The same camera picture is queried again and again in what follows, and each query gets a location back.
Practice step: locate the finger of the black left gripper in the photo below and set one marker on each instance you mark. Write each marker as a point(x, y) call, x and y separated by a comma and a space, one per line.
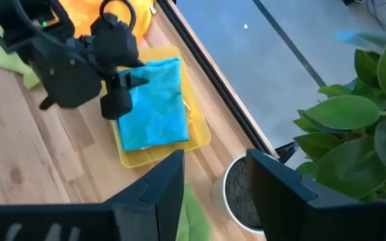
point(132, 82)
point(46, 103)

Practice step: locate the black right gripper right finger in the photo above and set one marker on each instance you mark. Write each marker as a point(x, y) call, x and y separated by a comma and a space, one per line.
point(287, 207)

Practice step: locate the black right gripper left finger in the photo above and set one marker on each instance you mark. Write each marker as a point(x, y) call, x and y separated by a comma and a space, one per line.
point(159, 201)

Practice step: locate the blue microfiber towel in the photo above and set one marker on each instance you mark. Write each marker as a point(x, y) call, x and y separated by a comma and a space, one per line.
point(156, 107)

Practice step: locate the orange microfiber towel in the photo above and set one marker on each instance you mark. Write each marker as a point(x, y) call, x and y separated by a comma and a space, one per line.
point(85, 13)

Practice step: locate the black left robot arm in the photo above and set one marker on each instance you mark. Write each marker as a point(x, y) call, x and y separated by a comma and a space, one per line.
point(18, 16)

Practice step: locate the white plant pot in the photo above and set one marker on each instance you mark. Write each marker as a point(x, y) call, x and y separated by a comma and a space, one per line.
point(236, 197)

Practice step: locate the green leafy plant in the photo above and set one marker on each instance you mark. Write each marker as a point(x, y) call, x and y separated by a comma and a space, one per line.
point(347, 160)

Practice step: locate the yellow translucent plastic bin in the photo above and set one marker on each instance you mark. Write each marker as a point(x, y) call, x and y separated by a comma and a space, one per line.
point(199, 134)

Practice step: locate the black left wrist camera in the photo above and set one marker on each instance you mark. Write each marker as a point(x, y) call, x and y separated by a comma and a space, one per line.
point(116, 40)

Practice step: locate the black arched frame bracket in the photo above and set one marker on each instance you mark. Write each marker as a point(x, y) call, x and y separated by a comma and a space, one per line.
point(288, 150)

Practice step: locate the black table frame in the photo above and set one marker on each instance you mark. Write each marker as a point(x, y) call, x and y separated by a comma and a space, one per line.
point(214, 72)

